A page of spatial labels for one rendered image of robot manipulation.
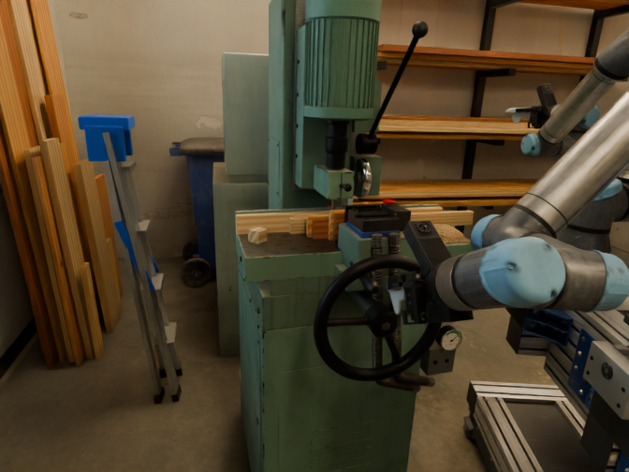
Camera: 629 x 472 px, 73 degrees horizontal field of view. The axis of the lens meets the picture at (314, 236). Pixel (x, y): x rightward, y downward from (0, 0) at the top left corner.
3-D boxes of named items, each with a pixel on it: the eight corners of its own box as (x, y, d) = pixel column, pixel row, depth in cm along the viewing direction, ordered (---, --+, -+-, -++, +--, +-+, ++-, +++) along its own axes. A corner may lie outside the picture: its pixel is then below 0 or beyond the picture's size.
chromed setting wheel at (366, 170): (362, 203, 124) (365, 160, 121) (347, 194, 136) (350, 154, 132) (372, 202, 125) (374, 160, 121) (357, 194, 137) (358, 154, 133)
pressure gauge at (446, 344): (438, 359, 111) (442, 331, 108) (431, 351, 114) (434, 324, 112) (460, 356, 113) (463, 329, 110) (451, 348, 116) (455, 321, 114)
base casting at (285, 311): (260, 331, 102) (260, 297, 99) (236, 251, 154) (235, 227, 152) (428, 313, 114) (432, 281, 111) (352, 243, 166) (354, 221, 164)
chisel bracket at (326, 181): (327, 205, 109) (329, 171, 106) (312, 193, 122) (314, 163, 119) (354, 204, 111) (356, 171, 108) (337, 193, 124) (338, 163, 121)
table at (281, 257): (249, 302, 88) (249, 274, 86) (235, 251, 116) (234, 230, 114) (498, 278, 104) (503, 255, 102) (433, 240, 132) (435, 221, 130)
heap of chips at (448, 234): (442, 243, 110) (443, 232, 109) (417, 228, 121) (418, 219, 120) (470, 241, 112) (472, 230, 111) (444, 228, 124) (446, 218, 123)
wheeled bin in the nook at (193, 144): (177, 291, 283) (167, 142, 253) (180, 262, 333) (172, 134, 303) (274, 284, 299) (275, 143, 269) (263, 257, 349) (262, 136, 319)
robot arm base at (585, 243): (592, 247, 137) (598, 217, 134) (621, 265, 122) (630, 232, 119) (543, 245, 137) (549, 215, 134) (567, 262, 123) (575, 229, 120)
